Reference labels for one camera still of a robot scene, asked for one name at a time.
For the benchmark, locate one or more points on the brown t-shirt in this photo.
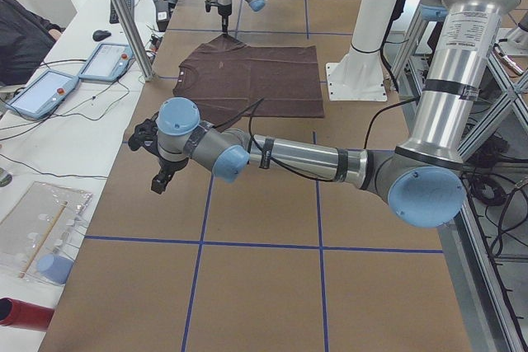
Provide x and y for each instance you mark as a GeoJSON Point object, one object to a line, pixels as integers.
{"type": "Point", "coordinates": [225, 75]}

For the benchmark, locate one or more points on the clear plastic bag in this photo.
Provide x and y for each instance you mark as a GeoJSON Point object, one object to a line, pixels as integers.
{"type": "Point", "coordinates": [48, 219]}

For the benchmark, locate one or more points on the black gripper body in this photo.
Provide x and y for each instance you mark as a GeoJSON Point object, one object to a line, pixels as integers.
{"type": "Point", "coordinates": [224, 11]}
{"type": "Point", "coordinates": [167, 166]}

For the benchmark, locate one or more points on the aluminium frame post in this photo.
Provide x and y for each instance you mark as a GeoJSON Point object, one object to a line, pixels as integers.
{"type": "Point", "coordinates": [132, 34]}

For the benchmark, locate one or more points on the aluminium frame rack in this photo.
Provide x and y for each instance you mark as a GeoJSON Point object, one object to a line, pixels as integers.
{"type": "Point", "coordinates": [486, 245]}

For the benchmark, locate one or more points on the blue plastic cup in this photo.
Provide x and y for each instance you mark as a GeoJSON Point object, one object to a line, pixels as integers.
{"type": "Point", "coordinates": [55, 268]}

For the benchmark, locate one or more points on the black computer mouse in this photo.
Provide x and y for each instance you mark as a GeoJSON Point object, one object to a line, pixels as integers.
{"type": "Point", "coordinates": [100, 35]}

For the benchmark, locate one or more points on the person in black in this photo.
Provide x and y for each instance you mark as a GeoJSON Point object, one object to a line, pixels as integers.
{"type": "Point", "coordinates": [26, 39]}

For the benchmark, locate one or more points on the near teach pendant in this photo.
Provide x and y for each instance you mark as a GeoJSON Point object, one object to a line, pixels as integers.
{"type": "Point", "coordinates": [43, 95]}

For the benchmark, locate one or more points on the white pedestal column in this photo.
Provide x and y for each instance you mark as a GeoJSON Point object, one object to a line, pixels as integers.
{"type": "Point", "coordinates": [359, 76]}

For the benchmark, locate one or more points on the teach pendant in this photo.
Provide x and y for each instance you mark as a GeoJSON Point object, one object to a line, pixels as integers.
{"type": "Point", "coordinates": [43, 95]}
{"type": "Point", "coordinates": [107, 63]}

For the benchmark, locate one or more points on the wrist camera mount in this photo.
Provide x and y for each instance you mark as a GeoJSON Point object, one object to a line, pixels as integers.
{"type": "Point", "coordinates": [145, 136]}
{"type": "Point", "coordinates": [209, 4]}

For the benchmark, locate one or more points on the far teach pendant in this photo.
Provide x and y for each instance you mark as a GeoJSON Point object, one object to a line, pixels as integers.
{"type": "Point", "coordinates": [107, 63]}

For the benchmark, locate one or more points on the red cylinder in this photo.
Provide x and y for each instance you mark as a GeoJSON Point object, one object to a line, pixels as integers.
{"type": "Point", "coordinates": [19, 314]}

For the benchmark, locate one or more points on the black power adapter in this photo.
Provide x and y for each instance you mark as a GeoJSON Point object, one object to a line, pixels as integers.
{"type": "Point", "coordinates": [163, 16]}

